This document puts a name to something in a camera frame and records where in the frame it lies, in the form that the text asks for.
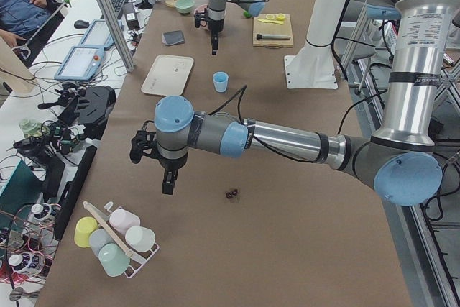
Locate white plastic cup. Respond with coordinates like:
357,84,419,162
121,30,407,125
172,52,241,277
124,226,156,252

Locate white wire cup rack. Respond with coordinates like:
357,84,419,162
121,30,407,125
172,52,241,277
103,211,160,278

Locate person in dark jacket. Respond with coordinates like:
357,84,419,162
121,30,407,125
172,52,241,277
1,0,64,53

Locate pink plastic cup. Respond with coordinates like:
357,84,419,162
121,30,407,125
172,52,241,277
109,209,141,236

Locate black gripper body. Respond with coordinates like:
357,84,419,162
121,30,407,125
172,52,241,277
157,141,188,172
208,19,224,35

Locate dark cherries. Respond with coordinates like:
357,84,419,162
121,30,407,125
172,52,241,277
226,188,239,199

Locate grey plastic cup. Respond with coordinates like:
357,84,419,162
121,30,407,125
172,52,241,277
89,229,111,257

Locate dark grey folded cloth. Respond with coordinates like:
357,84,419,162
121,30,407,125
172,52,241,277
162,30,185,46

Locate yellow plastic cup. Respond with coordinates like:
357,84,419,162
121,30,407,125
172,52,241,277
74,216,98,248

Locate cream rabbit tray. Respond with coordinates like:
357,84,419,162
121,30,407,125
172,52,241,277
141,55,194,96

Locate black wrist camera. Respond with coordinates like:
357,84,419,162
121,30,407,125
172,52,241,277
194,9,208,28
129,120,159,164

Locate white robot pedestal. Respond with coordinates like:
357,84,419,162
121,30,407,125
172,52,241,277
285,0,346,89

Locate blue teach pendant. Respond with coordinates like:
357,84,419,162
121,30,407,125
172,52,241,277
54,45,105,81
80,19,114,50

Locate pink bowl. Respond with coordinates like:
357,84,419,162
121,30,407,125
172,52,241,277
194,4,208,27

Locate wooden rack handle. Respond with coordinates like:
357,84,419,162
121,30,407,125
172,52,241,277
83,201,133,257

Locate green plastic cup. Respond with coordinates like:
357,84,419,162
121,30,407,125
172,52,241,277
98,243,130,277

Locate aluminium frame post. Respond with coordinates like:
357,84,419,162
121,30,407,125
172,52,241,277
96,0,135,73

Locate mint green bowl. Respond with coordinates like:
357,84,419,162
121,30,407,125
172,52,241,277
175,0,196,14

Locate yellow plastic knife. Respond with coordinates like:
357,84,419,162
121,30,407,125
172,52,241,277
256,18,285,25

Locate light blue plastic cup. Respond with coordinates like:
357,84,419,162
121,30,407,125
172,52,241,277
212,71,229,93

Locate wooden cutting board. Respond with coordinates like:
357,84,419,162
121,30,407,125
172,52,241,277
252,14,294,47

